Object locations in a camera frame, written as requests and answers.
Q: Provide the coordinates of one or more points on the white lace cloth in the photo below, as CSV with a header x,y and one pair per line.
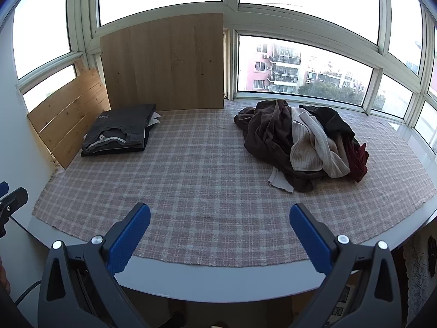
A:
x,y
420,273

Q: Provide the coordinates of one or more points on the white folded garment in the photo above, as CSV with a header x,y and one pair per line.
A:
x,y
155,120

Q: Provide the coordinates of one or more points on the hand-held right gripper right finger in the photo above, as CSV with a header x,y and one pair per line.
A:
x,y
312,242

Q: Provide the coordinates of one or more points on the cream ribbed sweater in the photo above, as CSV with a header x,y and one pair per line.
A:
x,y
307,147

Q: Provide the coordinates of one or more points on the large wooden board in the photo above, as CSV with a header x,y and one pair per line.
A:
x,y
164,65

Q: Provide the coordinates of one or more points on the dark red garment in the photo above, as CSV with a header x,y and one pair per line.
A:
x,y
358,164

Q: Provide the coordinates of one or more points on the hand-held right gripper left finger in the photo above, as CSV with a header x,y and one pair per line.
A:
x,y
128,242

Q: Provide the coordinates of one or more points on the black folded garment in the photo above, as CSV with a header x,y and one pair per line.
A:
x,y
112,153

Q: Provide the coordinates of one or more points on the dark grey folded garment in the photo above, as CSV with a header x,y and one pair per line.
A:
x,y
126,119

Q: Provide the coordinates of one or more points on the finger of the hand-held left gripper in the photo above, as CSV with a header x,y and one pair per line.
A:
x,y
13,203
3,189

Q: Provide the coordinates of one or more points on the slatted wooden panel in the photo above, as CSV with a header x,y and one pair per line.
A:
x,y
68,109

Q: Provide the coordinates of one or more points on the apartment buildings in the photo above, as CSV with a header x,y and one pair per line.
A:
x,y
283,68

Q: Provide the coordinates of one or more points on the white window frame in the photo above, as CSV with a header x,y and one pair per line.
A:
x,y
232,17

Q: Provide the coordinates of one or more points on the pink plaid blanket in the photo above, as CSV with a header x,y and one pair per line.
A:
x,y
205,184

